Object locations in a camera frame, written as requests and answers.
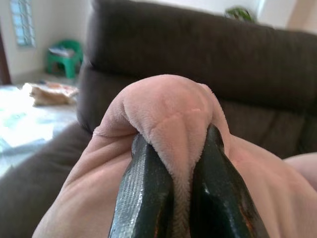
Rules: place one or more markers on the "dark fabric sofa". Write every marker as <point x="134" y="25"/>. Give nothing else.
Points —
<point x="173" y="49"/>

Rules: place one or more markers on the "pink plush pillow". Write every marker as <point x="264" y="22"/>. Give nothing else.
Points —
<point x="168" y="104"/>

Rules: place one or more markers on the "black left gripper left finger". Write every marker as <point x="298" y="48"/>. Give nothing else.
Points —
<point x="143" y="198"/>

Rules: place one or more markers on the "green plastic stool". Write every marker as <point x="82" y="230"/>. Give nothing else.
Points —
<point x="71" y="62"/>

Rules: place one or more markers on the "glass block window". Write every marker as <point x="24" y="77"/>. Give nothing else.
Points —
<point x="23" y="22"/>

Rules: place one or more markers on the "beige cloth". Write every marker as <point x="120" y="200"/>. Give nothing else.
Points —
<point x="49" y="95"/>

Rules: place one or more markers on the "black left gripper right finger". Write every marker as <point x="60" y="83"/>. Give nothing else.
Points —
<point x="218" y="198"/>

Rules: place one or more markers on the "stack of papers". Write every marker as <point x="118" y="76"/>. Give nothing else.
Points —
<point x="60" y="52"/>

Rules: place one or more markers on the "green potted plant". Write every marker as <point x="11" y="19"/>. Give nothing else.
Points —
<point x="237" y="13"/>

